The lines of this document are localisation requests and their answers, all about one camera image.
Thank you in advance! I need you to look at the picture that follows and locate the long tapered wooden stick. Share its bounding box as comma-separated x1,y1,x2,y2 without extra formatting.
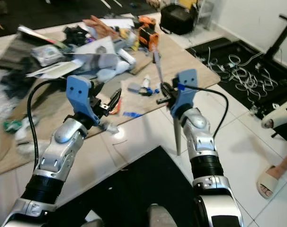
154,46,183,157

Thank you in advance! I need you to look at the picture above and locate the small grey box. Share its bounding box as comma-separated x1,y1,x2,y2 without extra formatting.
127,83,142,93

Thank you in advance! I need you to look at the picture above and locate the small blue plastic strip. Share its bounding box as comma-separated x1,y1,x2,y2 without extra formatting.
123,112,143,119

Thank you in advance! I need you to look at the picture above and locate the white crumpled tissue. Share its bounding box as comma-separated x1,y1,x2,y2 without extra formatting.
99,122,121,134

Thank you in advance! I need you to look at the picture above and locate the white paper roll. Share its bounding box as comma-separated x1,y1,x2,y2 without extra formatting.
118,49,137,65

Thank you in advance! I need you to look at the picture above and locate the orange and black power tool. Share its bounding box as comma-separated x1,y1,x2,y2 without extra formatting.
136,16,160,51

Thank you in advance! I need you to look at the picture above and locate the flat white envelope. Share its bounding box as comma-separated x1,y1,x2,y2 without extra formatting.
26,61,74,79

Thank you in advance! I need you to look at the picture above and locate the black backpack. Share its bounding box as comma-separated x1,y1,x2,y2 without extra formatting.
159,3,199,35

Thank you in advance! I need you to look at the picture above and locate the brown leather glove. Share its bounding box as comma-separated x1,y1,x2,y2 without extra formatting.
81,15,118,41

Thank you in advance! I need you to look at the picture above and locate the clear plastic package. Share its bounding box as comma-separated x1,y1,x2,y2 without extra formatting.
31,44,69,67

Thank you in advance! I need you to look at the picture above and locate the green crumpled wrapper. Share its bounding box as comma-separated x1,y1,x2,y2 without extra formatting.
5,120,23,133

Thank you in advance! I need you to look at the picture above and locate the plain black floor mat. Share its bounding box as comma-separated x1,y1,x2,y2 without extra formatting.
51,146,206,227

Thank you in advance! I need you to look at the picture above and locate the person foot in beige slipper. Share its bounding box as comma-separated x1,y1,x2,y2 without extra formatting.
256,154,287,200
260,98,287,130

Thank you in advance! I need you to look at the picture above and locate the robot left leg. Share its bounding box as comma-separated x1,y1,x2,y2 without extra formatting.
82,217,107,227

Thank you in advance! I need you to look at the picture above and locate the black metal stand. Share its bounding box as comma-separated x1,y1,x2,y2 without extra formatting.
261,13,287,63

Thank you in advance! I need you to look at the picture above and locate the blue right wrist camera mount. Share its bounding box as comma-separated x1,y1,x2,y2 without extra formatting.
170,70,198,119

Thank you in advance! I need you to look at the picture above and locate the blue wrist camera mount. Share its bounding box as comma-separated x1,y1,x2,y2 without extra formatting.
66,76,99,128
170,70,198,119

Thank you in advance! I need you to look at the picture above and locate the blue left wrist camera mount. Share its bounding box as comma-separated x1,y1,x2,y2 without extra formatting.
66,76,99,128

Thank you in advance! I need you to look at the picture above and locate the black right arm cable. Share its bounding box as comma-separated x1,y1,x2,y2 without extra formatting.
181,83,230,139

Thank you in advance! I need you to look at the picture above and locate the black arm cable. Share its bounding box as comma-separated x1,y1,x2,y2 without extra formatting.
27,78,73,159
181,83,230,139

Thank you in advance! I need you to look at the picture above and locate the black mat under cables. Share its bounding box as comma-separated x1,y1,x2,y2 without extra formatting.
185,36,287,120

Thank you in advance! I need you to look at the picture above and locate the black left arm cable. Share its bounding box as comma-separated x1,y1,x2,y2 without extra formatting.
27,78,73,159

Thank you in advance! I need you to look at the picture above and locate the tangled white cable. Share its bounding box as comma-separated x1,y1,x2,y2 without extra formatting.
204,48,266,96

